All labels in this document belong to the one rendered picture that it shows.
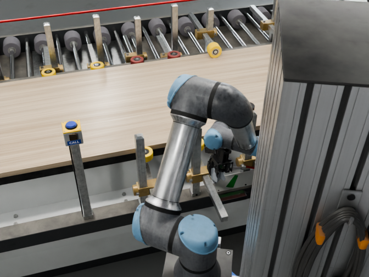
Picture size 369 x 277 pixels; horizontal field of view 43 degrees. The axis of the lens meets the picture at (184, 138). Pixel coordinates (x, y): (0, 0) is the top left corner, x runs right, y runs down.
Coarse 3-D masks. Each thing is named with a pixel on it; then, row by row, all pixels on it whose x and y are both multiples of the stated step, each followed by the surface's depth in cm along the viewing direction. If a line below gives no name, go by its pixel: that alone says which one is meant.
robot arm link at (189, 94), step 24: (168, 96) 141; (192, 96) 138; (192, 120) 139; (168, 144) 142; (192, 144) 142; (168, 168) 140; (168, 192) 140; (144, 216) 141; (168, 216) 139; (144, 240) 141; (168, 240) 137
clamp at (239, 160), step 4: (240, 156) 220; (252, 156) 219; (236, 160) 220; (240, 160) 218; (244, 160) 217; (248, 160) 217; (252, 160) 218; (236, 164) 221; (240, 164) 218; (248, 164) 219; (252, 164) 220
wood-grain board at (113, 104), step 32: (160, 64) 277; (192, 64) 277; (224, 64) 277; (256, 64) 277; (0, 96) 251; (32, 96) 251; (64, 96) 251; (96, 96) 251; (128, 96) 251; (160, 96) 251; (256, 96) 252; (0, 128) 230; (32, 128) 230; (96, 128) 230; (128, 128) 230; (160, 128) 230; (256, 128) 233; (0, 160) 212; (32, 160) 212; (64, 160) 212
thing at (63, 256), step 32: (96, 160) 221; (128, 160) 227; (160, 160) 233; (0, 192) 216; (32, 192) 222; (64, 192) 228; (96, 192) 234; (224, 224) 280; (32, 256) 250; (64, 256) 257; (96, 256) 265; (128, 256) 277
